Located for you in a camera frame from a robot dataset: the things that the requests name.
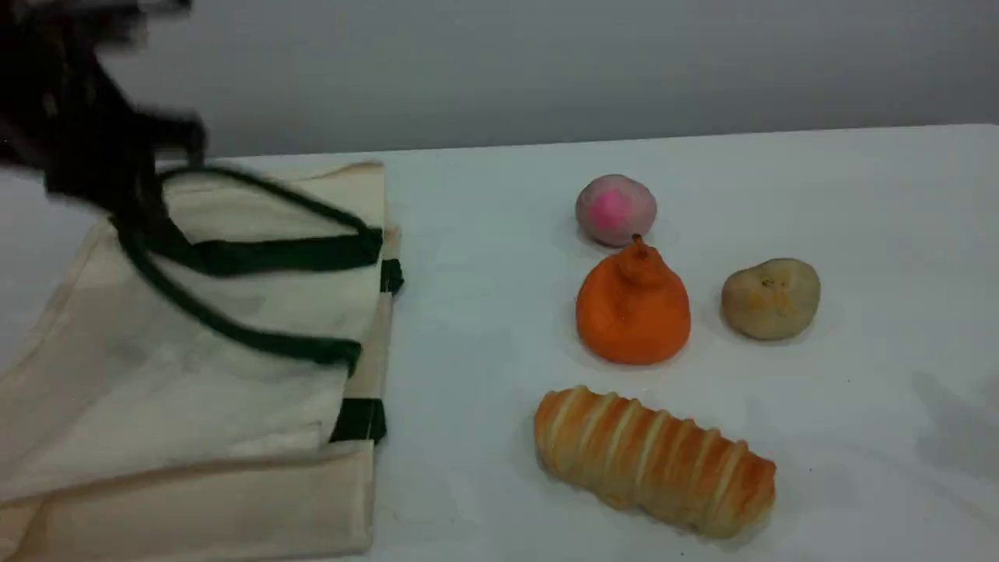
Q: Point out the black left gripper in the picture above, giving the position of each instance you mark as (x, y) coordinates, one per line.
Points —
(70, 117)

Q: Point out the orange fruit with stem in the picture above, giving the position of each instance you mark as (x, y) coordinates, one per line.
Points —
(632, 312)

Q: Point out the brown potato toy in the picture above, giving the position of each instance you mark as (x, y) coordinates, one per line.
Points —
(771, 300)

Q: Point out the pink peach bun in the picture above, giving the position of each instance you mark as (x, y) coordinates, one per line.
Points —
(616, 211)

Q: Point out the long striped bread roll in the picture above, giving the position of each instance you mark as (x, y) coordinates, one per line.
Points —
(655, 460)

